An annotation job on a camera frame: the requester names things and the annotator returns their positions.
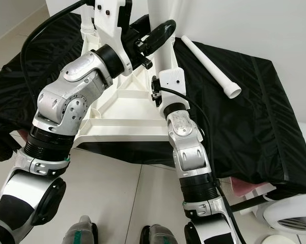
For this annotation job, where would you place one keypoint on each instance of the white plastic children table top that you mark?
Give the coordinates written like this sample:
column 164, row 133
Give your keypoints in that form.
column 122, row 122

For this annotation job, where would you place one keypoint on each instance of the white dome-shaped appliance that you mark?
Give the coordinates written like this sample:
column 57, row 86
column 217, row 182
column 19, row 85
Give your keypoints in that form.
column 293, row 213

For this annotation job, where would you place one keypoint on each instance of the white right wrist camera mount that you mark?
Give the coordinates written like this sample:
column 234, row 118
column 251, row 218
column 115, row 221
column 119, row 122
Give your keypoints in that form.
column 173, row 81

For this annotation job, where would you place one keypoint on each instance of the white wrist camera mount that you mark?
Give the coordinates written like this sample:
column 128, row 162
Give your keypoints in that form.
column 112, row 20
column 173, row 81

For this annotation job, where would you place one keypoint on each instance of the grey left robot leg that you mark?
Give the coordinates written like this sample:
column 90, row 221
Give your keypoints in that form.
column 81, row 231

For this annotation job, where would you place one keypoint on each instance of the black metal table leg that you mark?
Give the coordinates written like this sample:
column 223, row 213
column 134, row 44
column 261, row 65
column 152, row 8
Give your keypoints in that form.
column 252, row 203

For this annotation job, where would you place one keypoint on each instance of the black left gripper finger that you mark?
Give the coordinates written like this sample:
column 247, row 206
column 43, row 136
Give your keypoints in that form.
column 158, row 35

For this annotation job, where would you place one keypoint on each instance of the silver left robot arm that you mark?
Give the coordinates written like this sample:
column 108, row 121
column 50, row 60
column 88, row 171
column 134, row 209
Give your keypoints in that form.
column 66, row 101

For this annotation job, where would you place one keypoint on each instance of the white pedestal fan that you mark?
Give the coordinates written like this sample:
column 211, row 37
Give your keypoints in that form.
column 280, row 239

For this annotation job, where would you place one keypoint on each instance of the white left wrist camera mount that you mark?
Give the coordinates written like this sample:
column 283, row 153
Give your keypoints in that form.
column 112, row 20

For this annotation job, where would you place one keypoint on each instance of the black cloth table cover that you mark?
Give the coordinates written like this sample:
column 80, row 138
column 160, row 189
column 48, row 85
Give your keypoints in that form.
column 249, row 127

